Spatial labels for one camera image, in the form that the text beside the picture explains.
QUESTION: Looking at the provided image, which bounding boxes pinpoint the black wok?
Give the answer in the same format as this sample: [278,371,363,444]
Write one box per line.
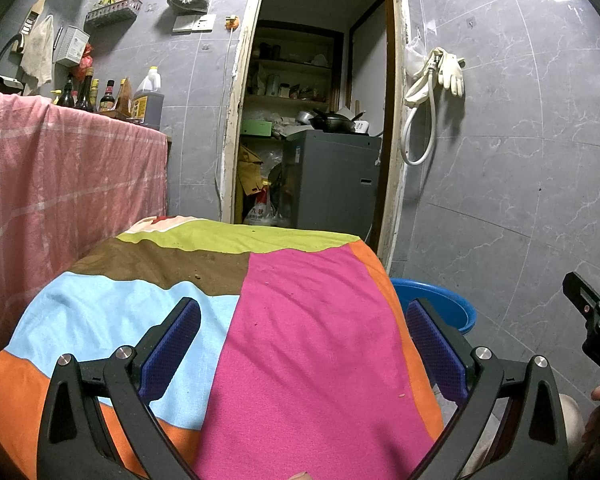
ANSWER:
[310,110,366,134]

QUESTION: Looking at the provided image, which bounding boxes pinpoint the wall socket panel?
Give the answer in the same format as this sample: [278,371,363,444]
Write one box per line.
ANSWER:
[172,14,216,35]

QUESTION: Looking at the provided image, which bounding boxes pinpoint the person's right forearm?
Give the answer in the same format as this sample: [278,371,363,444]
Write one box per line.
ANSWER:
[569,435,600,480]

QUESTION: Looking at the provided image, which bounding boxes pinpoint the dark tall glass bottle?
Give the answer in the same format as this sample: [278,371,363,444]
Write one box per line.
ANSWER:
[75,67,97,112]

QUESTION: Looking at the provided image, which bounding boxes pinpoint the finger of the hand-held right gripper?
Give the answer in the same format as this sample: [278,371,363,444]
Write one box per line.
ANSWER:
[562,271,600,320]

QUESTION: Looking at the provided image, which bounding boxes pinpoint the person's leg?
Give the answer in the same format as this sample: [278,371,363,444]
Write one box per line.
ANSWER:
[460,392,586,480]

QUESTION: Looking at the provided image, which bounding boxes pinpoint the white coiled hose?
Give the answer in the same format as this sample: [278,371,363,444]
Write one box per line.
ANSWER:
[401,50,439,166]

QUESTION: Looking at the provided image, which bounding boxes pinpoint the large cooking oil jug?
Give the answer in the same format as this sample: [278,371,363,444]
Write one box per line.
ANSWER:
[131,66,163,131]

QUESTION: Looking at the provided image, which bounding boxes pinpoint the grey wall shelf rack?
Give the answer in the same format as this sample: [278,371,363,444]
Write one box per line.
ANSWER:
[84,0,144,30]

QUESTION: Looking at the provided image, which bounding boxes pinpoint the grey cabinet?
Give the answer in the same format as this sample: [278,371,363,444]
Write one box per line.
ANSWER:
[282,130,383,243]

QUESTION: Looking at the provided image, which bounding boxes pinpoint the clear plastic bag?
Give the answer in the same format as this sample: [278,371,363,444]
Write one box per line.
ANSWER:
[404,35,429,79]

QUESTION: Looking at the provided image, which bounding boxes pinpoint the wooden door frame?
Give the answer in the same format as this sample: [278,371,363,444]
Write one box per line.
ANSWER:
[215,0,412,272]

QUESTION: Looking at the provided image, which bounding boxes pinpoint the orange sauce bottle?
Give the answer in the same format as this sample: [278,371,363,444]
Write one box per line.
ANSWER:
[116,78,133,116]

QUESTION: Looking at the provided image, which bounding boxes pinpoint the pink checked cloth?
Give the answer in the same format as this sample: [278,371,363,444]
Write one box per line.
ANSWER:
[0,89,170,361]

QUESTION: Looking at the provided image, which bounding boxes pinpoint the dark green glass bottle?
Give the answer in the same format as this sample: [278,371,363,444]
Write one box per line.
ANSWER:
[55,74,76,109]

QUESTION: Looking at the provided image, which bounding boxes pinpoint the dark soy sauce bottle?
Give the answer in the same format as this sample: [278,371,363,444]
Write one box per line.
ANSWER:
[99,80,117,112]

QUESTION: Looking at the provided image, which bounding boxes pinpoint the grey utensil holder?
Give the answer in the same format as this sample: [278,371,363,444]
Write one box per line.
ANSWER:
[55,26,91,66]

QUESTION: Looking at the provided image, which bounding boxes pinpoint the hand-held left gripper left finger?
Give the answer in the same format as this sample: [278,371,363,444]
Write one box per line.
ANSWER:
[36,297,202,480]

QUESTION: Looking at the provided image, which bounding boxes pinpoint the wooden storage shelves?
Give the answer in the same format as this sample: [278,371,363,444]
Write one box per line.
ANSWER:
[245,25,342,136]

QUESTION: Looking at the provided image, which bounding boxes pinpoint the beige hanging towel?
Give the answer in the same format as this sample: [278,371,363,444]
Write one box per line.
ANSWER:
[20,15,55,91]

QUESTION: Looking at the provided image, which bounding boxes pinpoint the blue plastic bucket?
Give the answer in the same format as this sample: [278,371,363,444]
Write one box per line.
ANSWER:
[390,277,478,337]

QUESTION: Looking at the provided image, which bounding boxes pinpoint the red plastic bag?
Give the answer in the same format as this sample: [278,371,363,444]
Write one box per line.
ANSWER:
[77,44,95,78]

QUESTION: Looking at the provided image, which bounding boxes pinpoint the green box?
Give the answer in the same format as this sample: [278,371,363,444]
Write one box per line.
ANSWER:
[241,119,276,137]

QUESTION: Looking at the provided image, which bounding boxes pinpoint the white printed sack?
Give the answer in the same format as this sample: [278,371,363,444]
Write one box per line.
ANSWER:
[243,185,277,226]

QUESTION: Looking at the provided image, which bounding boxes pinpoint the white rubber gloves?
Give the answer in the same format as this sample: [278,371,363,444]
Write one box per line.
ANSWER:
[437,49,466,98]

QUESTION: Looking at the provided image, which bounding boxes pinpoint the colourful patchwork blanket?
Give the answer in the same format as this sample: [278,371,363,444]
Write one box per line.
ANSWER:
[0,215,446,480]

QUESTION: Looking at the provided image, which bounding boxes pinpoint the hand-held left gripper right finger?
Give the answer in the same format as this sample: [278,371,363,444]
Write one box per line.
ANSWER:
[406,298,570,480]

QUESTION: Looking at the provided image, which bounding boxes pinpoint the wooden brush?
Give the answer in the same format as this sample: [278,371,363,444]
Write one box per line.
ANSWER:
[12,0,51,53]

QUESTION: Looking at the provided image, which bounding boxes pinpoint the black faucet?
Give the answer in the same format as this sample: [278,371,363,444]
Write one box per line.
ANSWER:
[0,34,26,77]

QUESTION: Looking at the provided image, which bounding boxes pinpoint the yellow paper bag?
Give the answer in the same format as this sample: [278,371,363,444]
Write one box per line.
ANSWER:
[237,142,264,196]

